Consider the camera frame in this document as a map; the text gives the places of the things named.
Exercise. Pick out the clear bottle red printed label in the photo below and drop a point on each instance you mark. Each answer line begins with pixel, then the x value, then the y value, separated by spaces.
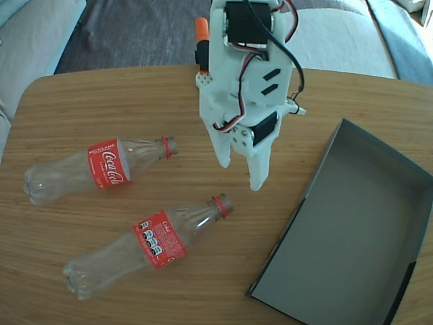
pixel 162 243

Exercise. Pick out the grey cardboard box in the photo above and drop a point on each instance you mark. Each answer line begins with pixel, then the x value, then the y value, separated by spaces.
pixel 355 220

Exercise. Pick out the white cushioned seat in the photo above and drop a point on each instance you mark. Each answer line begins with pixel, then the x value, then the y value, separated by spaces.
pixel 338 44

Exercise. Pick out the orange black clamp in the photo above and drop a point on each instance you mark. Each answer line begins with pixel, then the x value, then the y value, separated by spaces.
pixel 202 28

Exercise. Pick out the blue grey blanket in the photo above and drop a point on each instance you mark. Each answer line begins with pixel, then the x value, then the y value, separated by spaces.
pixel 406 40

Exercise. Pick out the light grey sofa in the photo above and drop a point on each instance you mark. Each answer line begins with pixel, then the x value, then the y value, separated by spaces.
pixel 34 50

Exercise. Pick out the flat white camera plate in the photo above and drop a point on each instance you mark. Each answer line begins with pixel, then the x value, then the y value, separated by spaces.
pixel 299 110

